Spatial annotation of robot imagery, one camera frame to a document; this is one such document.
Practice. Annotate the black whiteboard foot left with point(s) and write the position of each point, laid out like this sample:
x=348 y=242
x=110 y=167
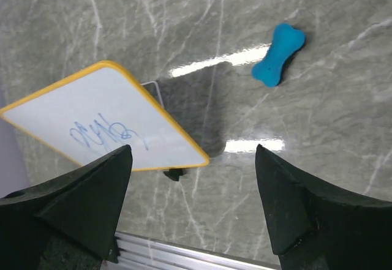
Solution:
x=174 y=174

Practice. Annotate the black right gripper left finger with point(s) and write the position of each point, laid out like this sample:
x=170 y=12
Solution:
x=68 y=222

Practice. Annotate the yellow framed whiteboard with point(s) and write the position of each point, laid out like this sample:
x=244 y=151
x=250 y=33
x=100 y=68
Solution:
x=99 y=109

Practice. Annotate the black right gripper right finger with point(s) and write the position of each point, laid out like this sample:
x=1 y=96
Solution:
x=313 y=224

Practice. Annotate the aluminium front rail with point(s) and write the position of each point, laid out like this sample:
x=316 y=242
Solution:
x=137 y=252

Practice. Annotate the blue bone-shaped eraser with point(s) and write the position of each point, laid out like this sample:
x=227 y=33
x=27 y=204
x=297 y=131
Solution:
x=286 y=41

